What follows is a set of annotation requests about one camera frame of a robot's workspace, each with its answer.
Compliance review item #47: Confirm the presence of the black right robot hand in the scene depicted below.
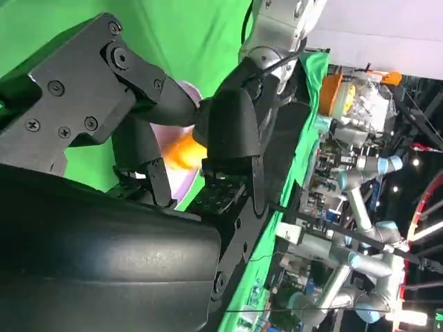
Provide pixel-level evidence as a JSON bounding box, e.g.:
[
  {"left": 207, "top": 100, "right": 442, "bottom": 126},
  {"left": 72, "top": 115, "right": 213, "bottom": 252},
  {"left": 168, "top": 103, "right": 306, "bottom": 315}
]
[{"left": 0, "top": 12, "right": 271, "bottom": 332}]

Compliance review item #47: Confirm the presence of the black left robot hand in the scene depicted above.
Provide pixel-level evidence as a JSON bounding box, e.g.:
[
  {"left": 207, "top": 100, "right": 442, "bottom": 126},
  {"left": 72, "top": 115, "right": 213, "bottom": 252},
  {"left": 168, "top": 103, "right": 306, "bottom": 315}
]
[{"left": 192, "top": 57, "right": 302, "bottom": 146}]

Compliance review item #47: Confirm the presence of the orange toy bread roll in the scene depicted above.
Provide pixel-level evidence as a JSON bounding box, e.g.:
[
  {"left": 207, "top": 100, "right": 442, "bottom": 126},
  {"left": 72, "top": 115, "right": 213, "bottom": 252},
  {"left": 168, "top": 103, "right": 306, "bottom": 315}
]
[{"left": 162, "top": 133, "right": 208, "bottom": 171}]

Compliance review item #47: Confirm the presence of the black cloth at table edge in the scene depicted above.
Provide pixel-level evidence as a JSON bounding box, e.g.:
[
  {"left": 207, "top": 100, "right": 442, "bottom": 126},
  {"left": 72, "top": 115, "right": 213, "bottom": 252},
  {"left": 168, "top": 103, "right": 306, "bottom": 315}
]
[{"left": 258, "top": 102, "right": 312, "bottom": 208}]

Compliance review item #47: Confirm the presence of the orange basket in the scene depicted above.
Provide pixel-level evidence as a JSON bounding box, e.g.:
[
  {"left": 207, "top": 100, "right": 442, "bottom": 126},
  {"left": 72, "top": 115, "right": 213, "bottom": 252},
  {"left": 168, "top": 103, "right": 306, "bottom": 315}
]
[{"left": 318, "top": 71, "right": 345, "bottom": 118}]

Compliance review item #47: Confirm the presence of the green table cloth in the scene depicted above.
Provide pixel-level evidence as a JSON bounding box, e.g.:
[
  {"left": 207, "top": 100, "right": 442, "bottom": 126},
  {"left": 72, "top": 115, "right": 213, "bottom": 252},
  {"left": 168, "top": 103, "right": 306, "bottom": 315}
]
[{"left": 0, "top": 0, "right": 329, "bottom": 332}]

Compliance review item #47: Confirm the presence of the lilac plate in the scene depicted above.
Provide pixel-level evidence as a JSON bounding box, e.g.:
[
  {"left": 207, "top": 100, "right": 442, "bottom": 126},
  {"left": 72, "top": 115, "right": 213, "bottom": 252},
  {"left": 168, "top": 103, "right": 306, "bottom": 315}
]
[{"left": 151, "top": 81, "right": 204, "bottom": 209}]

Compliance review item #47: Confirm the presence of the clear plastic bag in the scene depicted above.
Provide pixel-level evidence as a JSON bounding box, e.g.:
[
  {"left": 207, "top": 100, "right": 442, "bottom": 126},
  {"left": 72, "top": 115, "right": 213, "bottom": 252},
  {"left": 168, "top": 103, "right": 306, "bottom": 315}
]
[{"left": 341, "top": 73, "right": 399, "bottom": 135}]

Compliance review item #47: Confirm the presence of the small orange object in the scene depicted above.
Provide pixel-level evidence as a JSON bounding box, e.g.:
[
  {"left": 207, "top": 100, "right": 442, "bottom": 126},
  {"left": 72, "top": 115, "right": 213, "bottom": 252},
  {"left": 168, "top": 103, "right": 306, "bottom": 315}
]
[{"left": 381, "top": 71, "right": 404, "bottom": 86}]

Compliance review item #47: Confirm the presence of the small white box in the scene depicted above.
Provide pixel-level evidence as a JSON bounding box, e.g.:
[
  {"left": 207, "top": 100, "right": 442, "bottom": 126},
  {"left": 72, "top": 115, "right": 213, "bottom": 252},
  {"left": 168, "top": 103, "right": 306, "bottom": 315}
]
[{"left": 275, "top": 223, "right": 302, "bottom": 246}]

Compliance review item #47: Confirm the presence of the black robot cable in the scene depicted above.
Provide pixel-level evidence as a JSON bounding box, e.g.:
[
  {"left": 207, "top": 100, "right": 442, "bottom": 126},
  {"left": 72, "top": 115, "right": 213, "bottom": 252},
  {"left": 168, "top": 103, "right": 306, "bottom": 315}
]
[{"left": 239, "top": 0, "right": 307, "bottom": 76}]

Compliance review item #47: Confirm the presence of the red ring frame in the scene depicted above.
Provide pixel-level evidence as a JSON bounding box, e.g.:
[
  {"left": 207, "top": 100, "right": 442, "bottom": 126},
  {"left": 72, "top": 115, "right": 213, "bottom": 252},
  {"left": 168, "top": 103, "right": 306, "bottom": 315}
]
[{"left": 399, "top": 178, "right": 443, "bottom": 332}]

